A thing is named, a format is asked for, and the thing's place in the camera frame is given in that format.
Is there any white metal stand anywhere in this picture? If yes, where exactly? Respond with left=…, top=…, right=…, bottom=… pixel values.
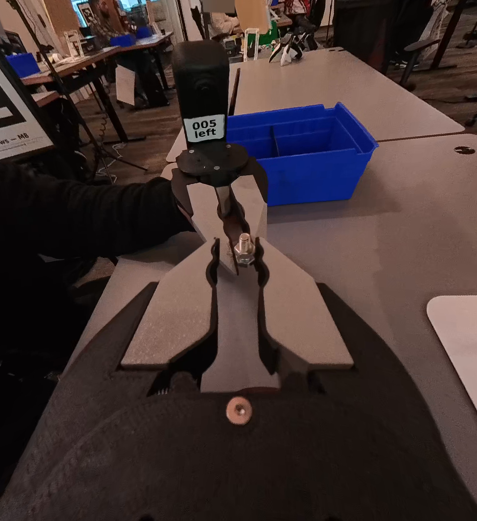
left=427, top=295, right=477, bottom=453

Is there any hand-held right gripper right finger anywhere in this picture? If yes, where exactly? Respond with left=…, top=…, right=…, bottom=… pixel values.
left=257, top=237, right=354, bottom=376

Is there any black framed marker sign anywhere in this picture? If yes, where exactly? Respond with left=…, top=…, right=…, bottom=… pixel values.
left=0, top=37, right=56, bottom=162

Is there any person's left forearm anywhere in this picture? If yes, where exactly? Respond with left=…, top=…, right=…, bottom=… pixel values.
left=0, top=153, right=196, bottom=261

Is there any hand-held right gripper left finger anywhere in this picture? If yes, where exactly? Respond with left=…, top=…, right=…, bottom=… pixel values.
left=120, top=239, right=220, bottom=382

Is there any white paper sheet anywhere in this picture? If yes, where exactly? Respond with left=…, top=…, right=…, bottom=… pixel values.
left=116, top=65, right=136, bottom=107

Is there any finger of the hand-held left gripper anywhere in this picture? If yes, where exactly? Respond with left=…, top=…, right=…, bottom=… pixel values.
left=187, top=182, right=240, bottom=275
left=222, top=175, right=269, bottom=249

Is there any silver hex bolt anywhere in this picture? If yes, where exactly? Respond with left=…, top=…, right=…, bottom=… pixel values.
left=235, top=233, right=257, bottom=268

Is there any wooden office desk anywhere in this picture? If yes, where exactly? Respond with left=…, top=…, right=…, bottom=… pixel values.
left=19, top=33, right=175, bottom=143

